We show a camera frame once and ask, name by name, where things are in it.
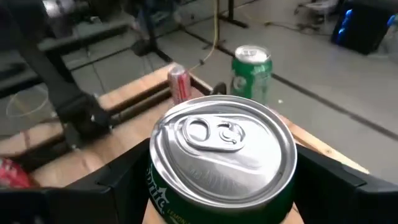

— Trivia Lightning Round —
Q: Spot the black computer with blue lights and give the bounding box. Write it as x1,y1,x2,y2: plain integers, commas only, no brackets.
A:
331,0,398,56

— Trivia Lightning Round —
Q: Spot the red Coca-Cola can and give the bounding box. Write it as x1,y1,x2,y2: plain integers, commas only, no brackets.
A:
0,157,34,189
167,64,193,106

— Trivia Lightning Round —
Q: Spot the green Sprite can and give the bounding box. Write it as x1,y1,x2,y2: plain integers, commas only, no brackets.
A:
230,44,274,106
146,95,299,224

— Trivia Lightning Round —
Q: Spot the yellow extension cable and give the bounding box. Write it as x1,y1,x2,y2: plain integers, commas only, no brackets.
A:
189,0,220,71

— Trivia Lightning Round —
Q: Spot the black tripod stand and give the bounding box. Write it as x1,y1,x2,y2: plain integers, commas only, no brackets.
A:
132,0,175,63

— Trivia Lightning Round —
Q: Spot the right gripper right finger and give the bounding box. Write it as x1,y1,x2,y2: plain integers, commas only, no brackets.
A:
294,143,398,224

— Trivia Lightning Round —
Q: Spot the wooden slatted shelf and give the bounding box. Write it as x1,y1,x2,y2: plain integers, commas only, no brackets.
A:
141,99,371,224

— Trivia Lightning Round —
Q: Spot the black floor stand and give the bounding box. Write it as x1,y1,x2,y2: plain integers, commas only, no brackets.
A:
217,0,249,29

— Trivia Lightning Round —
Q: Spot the black aluminium table frame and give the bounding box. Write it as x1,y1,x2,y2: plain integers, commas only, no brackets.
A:
0,73,228,175

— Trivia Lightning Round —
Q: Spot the black table clamp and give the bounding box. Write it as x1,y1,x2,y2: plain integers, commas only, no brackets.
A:
212,81,228,96

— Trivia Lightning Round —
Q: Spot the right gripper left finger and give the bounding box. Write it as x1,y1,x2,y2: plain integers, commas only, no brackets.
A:
0,138,152,224

